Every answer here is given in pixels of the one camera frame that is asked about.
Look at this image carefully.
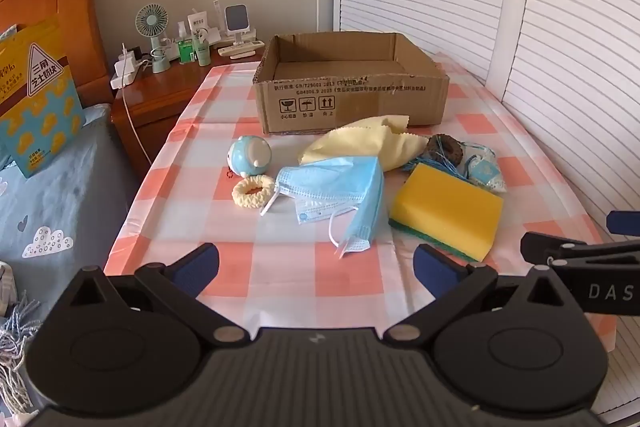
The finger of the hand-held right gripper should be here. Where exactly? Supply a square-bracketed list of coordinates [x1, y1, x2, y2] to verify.
[520, 232, 640, 267]
[607, 209, 640, 238]

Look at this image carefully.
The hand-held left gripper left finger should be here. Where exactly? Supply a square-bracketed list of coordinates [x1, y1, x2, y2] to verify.
[67, 243, 247, 348]

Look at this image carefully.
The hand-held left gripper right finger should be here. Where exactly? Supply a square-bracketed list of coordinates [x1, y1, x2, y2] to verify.
[385, 243, 566, 348]

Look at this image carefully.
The yellow green sponge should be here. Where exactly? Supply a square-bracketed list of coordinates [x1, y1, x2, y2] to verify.
[389, 163, 504, 264]

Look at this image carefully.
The blue face mask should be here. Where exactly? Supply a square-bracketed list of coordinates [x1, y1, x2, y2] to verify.
[295, 187, 383, 259]
[260, 156, 385, 217]

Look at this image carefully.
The cream fluffy hair scrunchie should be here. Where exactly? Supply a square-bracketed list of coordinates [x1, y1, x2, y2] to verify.
[231, 175, 277, 209]

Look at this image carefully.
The clear bag with blue item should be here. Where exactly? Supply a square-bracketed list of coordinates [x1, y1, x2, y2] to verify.
[462, 142, 507, 194]

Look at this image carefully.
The brown ring with blue cord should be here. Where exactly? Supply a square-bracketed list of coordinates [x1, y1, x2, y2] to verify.
[402, 134, 471, 180]

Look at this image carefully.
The round blue white toy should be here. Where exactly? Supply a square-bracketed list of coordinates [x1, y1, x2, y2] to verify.
[227, 135, 273, 179]

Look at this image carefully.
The pale yellow cloth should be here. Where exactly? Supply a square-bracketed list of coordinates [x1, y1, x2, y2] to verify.
[298, 116, 430, 172]

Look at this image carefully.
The brown cardboard box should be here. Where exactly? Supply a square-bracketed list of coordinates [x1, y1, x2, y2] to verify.
[252, 32, 451, 135]

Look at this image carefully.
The pink white checkered tablecloth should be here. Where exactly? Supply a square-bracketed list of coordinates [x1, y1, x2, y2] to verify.
[102, 52, 618, 353]

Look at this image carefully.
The blue cloud print bedsheet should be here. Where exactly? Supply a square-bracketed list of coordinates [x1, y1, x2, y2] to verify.
[0, 104, 151, 308]

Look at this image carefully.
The wooden nightstand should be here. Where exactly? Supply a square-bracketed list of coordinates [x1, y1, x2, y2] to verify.
[110, 49, 266, 180]

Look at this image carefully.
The grey fringed cloth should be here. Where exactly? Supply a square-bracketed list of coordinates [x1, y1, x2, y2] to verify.
[0, 262, 45, 415]

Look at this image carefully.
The white power strip with chargers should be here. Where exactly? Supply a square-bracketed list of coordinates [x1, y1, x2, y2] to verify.
[110, 42, 151, 90]

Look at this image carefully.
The green cosmetic tube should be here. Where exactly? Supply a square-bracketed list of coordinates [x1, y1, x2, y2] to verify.
[195, 29, 211, 66]

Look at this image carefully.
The white remote control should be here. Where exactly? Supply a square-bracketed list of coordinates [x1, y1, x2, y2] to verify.
[217, 39, 266, 58]

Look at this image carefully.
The yellow teal printed bag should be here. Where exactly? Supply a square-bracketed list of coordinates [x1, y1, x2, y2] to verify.
[0, 17, 86, 178]

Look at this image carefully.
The white card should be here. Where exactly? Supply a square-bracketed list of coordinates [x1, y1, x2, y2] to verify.
[187, 9, 211, 32]

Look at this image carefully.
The small green desk fan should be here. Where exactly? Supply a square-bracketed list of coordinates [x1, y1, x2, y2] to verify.
[134, 3, 172, 74]

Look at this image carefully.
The white phone stand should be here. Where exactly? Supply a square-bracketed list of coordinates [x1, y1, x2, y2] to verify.
[224, 4, 253, 48]

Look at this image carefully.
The white charging cable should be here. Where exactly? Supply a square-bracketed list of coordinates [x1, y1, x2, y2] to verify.
[119, 88, 151, 168]

